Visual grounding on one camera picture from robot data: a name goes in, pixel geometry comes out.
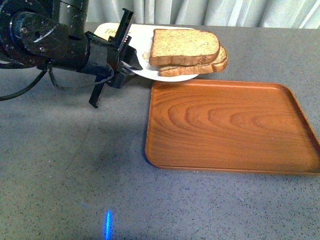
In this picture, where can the bread slice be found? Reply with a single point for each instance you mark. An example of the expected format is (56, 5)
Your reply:
(215, 65)
(184, 37)

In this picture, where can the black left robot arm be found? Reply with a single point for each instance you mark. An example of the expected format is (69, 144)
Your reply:
(49, 34)

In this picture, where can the grey curtain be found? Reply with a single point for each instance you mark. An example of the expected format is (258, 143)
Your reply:
(291, 14)

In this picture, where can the white plate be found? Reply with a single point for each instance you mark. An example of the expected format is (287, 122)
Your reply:
(141, 40)

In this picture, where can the brown wooden tray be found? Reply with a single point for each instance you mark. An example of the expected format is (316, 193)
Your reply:
(236, 126)

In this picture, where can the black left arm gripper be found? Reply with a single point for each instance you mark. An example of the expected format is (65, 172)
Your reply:
(107, 59)

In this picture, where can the yellow bear tray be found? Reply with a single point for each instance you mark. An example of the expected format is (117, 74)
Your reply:
(110, 29)

